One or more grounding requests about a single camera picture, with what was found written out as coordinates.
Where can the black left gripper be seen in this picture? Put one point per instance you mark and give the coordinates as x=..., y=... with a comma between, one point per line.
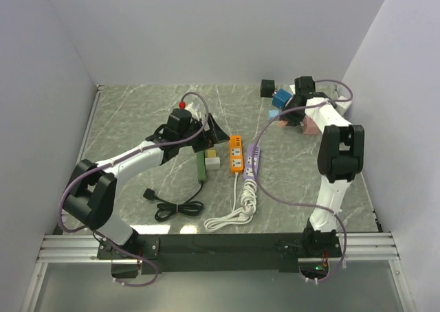
x=207, y=138

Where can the green power strip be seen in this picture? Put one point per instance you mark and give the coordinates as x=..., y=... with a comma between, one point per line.
x=201, y=167

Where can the black plug cube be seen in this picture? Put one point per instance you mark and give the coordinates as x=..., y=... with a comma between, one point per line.
x=267, y=88

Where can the dark blue plug cube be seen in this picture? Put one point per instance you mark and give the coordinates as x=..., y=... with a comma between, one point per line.
x=280, y=98

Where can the orange power strip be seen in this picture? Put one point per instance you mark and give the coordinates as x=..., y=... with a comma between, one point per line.
x=236, y=154

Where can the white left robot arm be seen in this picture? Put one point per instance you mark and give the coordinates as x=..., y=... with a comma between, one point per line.
x=90, y=195

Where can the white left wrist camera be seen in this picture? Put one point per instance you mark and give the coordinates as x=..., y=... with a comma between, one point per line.
x=194, y=108

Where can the pink plug cube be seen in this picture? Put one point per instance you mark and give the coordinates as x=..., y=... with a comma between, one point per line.
x=309, y=127

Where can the aluminium rail frame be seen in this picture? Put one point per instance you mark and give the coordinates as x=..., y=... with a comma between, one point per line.
x=372, y=280

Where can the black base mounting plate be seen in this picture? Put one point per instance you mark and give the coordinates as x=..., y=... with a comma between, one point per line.
x=223, y=252

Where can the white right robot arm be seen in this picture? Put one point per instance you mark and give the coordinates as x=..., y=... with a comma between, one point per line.
x=340, y=157

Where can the white plug on strip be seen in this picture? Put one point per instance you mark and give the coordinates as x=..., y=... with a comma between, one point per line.
x=212, y=163

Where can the purple power strip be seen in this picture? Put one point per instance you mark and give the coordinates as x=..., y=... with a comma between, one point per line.
x=252, y=162

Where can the white plug cube right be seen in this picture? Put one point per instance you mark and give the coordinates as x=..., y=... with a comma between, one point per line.
x=342, y=105

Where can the white coiled cable purple strip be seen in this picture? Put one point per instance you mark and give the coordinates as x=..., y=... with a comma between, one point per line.
x=248, y=199

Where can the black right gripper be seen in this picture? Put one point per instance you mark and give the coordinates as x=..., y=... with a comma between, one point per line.
x=293, y=121

